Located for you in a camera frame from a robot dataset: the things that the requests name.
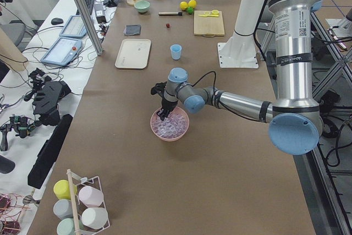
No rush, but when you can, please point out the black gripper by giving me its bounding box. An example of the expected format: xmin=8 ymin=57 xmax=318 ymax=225
xmin=150 ymin=82 xmax=178 ymax=121

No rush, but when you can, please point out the steel muddler black tip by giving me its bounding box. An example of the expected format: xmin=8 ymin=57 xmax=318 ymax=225
xmin=158 ymin=12 xmax=183 ymax=17

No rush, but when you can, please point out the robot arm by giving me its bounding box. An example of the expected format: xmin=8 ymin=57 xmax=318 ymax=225
xmin=151 ymin=0 xmax=323 ymax=155

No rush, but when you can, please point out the pink bowl of ice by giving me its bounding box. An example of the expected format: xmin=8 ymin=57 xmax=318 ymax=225
xmin=150 ymin=107 xmax=189 ymax=141

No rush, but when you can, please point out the light blue plastic cup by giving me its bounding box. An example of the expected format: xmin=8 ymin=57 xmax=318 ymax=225
xmin=170 ymin=44 xmax=182 ymax=60

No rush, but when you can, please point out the pink cup in rack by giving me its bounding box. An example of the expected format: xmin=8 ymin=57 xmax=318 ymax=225
xmin=78 ymin=186 xmax=104 ymax=207

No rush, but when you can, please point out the white cup in rack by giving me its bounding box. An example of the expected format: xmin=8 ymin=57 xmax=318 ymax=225
xmin=81 ymin=207 xmax=108 ymax=229

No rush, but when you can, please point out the yellow cup in rack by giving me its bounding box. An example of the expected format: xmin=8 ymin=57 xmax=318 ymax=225
xmin=53 ymin=179 xmax=71 ymax=200

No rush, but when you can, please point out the grey cup in rack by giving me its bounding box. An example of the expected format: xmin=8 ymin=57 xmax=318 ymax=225
xmin=53 ymin=199 xmax=73 ymax=220

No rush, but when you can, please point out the green cup in rack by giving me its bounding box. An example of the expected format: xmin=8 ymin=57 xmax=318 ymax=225
xmin=56 ymin=218 xmax=75 ymax=235

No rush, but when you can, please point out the cream plastic tray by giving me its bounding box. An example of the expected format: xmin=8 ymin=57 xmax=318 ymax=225
xmin=115 ymin=39 xmax=151 ymax=69

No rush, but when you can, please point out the grey folded cloth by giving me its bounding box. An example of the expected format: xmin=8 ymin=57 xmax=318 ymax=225
xmin=124 ymin=24 xmax=141 ymax=36

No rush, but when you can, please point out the wooden cutting board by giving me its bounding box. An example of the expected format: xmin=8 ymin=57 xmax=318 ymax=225
xmin=194 ymin=10 xmax=225 ymax=37

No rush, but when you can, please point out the yellow plastic knife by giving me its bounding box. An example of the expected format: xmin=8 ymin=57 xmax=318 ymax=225
xmin=199 ymin=12 xmax=212 ymax=17

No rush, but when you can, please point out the green lime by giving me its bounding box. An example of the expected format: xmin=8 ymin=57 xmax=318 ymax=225
xmin=185 ymin=7 xmax=194 ymax=15

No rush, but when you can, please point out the light green bowl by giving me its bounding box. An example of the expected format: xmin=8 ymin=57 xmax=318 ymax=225
xmin=134 ymin=0 xmax=150 ymax=14

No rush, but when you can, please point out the yellow lemon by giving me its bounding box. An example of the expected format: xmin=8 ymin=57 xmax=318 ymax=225
xmin=179 ymin=1 xmax=188 ymax=10
xmin=188 ymin=0 xmax=197 ymax=9

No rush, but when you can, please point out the lemon half slice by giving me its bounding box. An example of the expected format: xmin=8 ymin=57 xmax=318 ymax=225
xmin=210 ymin=10 xmax=219 ymax=17

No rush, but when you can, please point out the black keyboard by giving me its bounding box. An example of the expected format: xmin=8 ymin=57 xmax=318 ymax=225
xmin=75 ymin=0 xmax=96 ymax=15

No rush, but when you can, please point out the black computer mouse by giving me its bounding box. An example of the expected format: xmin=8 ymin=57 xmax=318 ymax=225
xmin=51 ymin=18 xmax=64 ymax=25

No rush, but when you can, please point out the white wire cup rack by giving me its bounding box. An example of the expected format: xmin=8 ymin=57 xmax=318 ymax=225
xmin=67 ymin=169 xmax=111 ymax=234

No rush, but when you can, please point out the aluminium frame post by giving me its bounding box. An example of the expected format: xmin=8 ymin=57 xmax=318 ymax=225
xmin=74 ymin=0 xmax=103 ymax=56

